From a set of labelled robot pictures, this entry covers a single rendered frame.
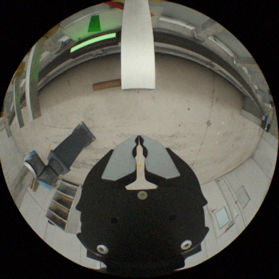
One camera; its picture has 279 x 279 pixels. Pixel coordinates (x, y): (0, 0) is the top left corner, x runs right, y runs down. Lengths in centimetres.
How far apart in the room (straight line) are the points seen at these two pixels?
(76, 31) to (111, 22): 10
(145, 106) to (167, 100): 25
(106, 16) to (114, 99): 84
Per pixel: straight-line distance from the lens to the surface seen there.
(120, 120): 100
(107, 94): 99
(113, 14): 30
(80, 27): 33
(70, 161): 91
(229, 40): 74
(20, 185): 74
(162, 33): 34
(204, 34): 38
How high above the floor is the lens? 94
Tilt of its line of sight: 61 degrees down
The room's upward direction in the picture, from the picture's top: 178 degrees clockwise
